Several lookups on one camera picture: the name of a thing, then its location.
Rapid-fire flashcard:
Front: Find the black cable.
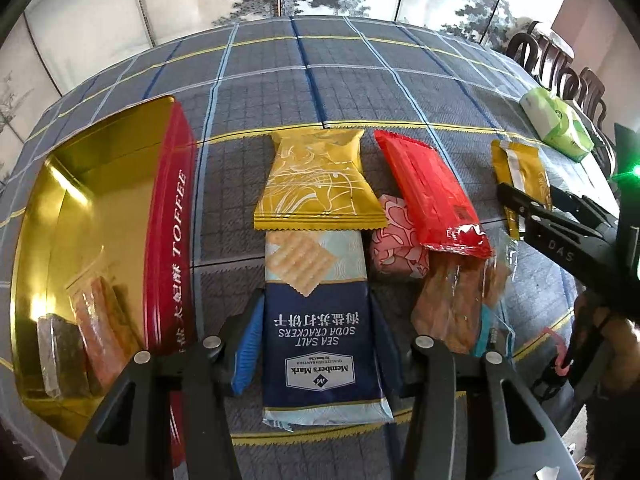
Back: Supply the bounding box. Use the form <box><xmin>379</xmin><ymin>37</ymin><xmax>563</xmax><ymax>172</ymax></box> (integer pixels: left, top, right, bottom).
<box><xmin>530</xmin><ymin>367</ymin><xmax>571</xmax><ymax>401</ymax></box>

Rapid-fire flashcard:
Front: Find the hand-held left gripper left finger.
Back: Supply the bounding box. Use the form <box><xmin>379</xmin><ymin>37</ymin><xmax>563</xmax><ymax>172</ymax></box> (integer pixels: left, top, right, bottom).
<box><xmin>60</xmin><ymin>287</ymin><xmax>266</xmax><ymax>480</ymax></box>

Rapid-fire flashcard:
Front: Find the red snack packet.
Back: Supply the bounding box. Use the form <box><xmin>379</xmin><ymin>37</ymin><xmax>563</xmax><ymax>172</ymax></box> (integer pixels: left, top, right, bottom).
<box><xmin>374</xmin><ymin>130</ymin><xmax>493</xmax><ymax>260</ymax></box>

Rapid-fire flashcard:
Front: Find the gold packet with white stripe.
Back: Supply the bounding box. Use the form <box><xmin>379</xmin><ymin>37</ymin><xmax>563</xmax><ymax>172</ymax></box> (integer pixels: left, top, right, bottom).
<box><xmin>490</xmin><ymin>140</ymin><xmax>553</xmax><ymax>241</ymax></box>

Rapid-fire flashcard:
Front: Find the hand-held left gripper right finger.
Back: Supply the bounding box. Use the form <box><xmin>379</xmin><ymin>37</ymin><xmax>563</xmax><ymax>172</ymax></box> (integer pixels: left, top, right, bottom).
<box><xmin>370</xmin><ymin>295</ymin><xmax>583</xmax><ymax>480</ymax></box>

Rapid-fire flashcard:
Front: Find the green tissue pack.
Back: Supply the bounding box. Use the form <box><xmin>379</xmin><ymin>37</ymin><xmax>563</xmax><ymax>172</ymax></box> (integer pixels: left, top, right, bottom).
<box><xmin>519</xmin><ymin>86</ymin><xmax>596</xmax><ymax>163</ymax></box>

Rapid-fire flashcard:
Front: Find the person's right hand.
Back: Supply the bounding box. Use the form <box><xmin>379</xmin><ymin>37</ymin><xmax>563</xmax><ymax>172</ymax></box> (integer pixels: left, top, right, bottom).
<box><xmin>572</xmin><ymin>290</ymin><xmax>640</xmax><ymax>411</ymax></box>

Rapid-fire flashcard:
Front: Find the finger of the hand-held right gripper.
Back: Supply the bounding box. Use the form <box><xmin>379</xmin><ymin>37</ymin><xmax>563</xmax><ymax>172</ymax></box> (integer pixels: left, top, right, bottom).
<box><xmin>550</xmin><ymin>185</ymin><xmax>618</xmax><ymax>228</ymax></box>
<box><xmin>496</xmin><ymin>182</ymin><xmax>551</xmax><ymax>233</ymax></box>

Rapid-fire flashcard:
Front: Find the pink cord loop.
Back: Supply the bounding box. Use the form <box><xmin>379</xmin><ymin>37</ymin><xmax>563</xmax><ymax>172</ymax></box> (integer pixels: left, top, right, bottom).
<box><xmin>542</xmin><ymin>326</ymin><xmax>573</xmax><ymax>376</ymax></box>

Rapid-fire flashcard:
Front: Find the dark wooden chair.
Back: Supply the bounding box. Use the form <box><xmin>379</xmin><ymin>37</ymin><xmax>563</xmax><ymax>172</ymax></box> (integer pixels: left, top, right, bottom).
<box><xmin>562</xmin><ymin>67</ymin><xmax>616</xmax><ymax>171</ymax></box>
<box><xmin>505</xmin><ymin>21</ymin><xmax>573</xmax><ymax>93</ymax></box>

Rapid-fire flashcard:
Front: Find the red tin box gold interior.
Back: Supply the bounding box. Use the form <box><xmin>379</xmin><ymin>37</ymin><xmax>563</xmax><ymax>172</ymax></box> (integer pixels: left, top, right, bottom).
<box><xmin>10</xmin><ymin>95</ymin><xmax>201</xmax><ymax>466</ymax></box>

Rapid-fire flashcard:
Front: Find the orange clear-wrapped snack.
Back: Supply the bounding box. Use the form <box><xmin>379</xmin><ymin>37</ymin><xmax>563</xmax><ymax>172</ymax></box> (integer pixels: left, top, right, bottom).
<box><xmin>67</xmin><ymin>276</ymin><xmax>143</xmax><ymax>396</ymax></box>

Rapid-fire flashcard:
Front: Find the navy blue cracker packet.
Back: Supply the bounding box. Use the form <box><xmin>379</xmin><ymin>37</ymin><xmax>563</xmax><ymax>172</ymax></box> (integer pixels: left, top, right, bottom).
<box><xmin>261</xmin><ymin>230</ymin><xmax>396</xmax><ymax>433</ymax></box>

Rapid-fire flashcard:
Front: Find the clear packet of orange snacks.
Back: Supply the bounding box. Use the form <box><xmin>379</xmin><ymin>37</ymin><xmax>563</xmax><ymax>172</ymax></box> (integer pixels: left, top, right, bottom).
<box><xmin>411</xmin><ymin>230</ymin><xmax>518</xmax><ymax>358</ymax></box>

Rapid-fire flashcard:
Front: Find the pink white patterned snack packet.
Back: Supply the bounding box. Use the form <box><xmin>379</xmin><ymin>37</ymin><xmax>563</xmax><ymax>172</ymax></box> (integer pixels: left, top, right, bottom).
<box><xmin>369</xmin><ymin>194</ymin><xmax>431</xmax><ymax>281</ymax></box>

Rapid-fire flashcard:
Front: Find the blue grey plaid tablecloth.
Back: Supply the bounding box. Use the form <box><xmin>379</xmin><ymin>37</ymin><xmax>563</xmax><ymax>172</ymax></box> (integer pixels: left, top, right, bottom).
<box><xmin>0</xmin><ymin>15</ymin><xmax>626</xmax><ymax>480</ymax></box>

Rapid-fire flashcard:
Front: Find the small teal snack packet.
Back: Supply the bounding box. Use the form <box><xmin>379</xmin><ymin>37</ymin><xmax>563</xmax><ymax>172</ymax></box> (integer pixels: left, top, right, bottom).
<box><xmin>472</xmin><ymin>305</ymin><xmax>516</xmax><ymax>361</ymax></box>

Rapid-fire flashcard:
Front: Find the clear-wrapped dark brown snack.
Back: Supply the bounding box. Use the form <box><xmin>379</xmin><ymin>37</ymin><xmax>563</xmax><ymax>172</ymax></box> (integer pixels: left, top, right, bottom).
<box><xmin>37</xmin><ymin>314</ymin><xmax>93</xmax><ymax>401</ymax></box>

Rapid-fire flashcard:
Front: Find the yellow white-lined snack packet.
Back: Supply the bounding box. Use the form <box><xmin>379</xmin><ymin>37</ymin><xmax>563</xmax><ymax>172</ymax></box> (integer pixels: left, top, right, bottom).
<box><xmin>253</xmin><ymin>127</ymin><xmax>388</xmax><ymax>233</ymax></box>

